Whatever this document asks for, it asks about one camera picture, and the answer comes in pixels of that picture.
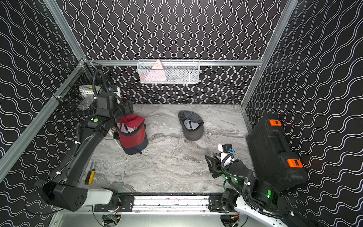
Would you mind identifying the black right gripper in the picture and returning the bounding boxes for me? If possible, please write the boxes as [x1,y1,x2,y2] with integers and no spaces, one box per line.
[205,151,245,196]

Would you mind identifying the pink triangular card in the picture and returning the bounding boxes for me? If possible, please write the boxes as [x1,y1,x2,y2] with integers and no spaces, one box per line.
[146,60,167,82]

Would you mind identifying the red and black cap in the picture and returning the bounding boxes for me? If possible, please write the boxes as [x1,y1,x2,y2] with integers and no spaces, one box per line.
[115,114,148,155]

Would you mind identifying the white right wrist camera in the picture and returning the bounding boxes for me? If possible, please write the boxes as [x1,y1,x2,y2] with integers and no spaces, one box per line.
[218,143,235,166]

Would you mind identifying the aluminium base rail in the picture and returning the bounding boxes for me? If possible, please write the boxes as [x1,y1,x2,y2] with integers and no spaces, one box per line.
[93,194,232,215]

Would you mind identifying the black wire mesh basket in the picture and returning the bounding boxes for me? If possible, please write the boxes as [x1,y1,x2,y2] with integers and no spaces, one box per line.
[55,59,111,115]

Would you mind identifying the dark grey cap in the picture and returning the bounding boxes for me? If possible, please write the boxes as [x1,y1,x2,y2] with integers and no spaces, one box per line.
[178,111,204,141]

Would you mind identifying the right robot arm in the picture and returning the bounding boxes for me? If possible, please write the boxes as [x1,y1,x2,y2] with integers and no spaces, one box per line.
[205,153,313,227]

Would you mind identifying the navy blue baseball cap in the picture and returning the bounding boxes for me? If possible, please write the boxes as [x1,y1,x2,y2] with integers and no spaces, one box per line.
[113,124,148,156]

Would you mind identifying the aluminium corner frame post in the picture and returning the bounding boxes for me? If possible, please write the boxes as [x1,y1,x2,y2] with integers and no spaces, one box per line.
[44,0,87,60]

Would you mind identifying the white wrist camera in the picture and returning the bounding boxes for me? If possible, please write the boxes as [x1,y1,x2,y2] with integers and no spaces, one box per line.
[218,143,235,166]
[109,86,122,97]

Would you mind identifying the white item in black basket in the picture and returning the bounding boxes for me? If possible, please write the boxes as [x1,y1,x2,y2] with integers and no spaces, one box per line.
[78,85,95,111]

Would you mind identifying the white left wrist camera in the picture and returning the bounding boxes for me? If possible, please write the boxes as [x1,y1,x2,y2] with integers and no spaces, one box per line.
[109,86,122,97]

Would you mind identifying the yellow black utility knife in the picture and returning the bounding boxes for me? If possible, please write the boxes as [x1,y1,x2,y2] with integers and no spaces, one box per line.
[84,161,96,185]

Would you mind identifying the black plastic tool case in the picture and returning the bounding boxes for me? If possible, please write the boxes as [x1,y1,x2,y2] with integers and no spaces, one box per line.
[247,115,308,191]

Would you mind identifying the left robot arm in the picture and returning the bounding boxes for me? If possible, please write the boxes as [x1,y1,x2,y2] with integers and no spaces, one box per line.
[35,92,133,211]

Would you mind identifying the white wire wall basket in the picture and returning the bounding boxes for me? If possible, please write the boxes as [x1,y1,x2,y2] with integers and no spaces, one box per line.
[137,59,200,84]

